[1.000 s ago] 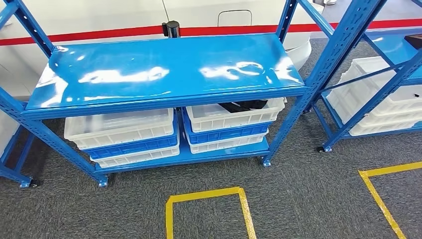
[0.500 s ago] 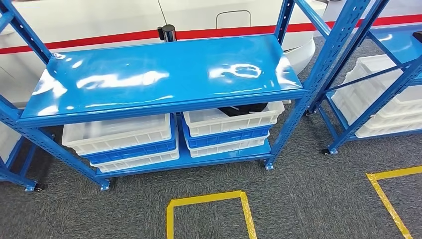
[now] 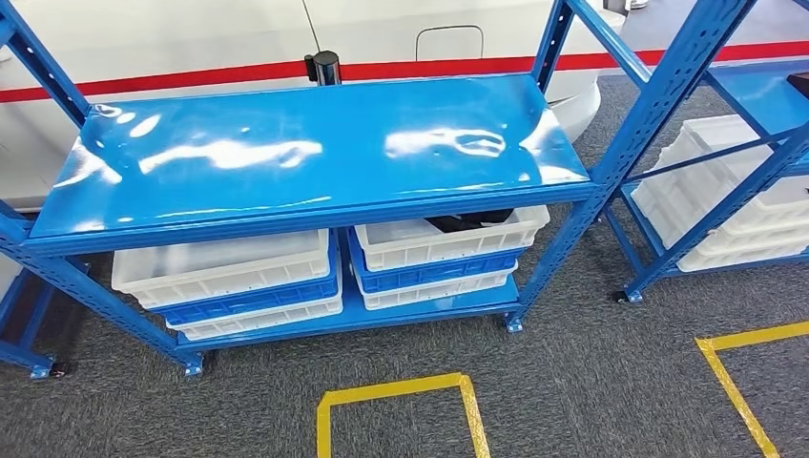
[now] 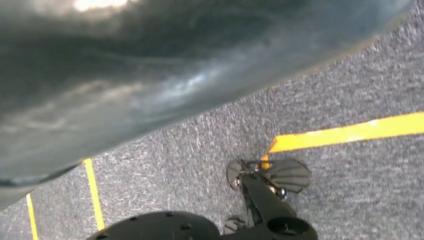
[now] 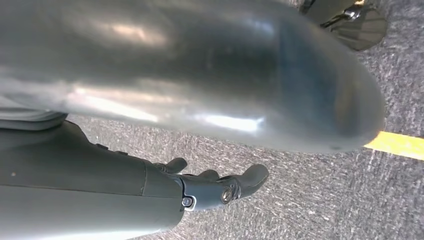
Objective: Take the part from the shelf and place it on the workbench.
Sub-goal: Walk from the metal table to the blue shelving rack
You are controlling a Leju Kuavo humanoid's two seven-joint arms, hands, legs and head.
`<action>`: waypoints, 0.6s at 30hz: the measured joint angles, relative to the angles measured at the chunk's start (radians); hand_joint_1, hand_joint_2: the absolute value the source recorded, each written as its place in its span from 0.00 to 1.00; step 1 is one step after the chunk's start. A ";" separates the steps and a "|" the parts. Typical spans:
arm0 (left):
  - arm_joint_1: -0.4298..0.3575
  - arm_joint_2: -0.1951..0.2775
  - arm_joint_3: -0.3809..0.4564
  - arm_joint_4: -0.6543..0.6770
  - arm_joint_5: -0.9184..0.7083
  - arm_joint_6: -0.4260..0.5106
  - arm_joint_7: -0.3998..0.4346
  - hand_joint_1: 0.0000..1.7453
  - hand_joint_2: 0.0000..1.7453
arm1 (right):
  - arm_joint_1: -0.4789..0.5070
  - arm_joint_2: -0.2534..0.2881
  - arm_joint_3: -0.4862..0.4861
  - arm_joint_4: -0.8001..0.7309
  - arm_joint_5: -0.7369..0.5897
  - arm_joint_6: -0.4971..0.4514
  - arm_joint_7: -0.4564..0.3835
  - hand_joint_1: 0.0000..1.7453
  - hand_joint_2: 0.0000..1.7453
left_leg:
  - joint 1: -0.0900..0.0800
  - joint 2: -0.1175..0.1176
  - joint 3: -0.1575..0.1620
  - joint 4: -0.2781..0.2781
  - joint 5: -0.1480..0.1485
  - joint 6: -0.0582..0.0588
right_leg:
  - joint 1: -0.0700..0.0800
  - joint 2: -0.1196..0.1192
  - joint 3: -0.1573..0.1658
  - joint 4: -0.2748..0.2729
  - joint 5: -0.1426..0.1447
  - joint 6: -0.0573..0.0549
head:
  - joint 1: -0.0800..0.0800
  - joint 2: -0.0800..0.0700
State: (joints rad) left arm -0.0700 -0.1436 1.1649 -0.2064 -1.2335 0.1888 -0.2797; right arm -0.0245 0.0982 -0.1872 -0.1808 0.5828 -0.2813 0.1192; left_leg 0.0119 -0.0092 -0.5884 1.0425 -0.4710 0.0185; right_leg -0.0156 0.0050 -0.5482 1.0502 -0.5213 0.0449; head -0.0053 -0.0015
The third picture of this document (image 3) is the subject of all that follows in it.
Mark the black part in bin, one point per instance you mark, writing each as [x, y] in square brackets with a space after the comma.
[468, 221]

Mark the blue metal shelf rack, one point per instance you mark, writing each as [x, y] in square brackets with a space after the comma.
[284, 158]
[25, 354]
[752, 95]

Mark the yellow floor tape square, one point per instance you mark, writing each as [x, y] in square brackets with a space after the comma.
[323, 417]

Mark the white car body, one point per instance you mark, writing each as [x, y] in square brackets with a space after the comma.
[189, 31]

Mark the white wheeled chair base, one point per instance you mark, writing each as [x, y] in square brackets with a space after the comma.
[637, 4]

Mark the black stanchion post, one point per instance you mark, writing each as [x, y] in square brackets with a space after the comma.
[325, 68]

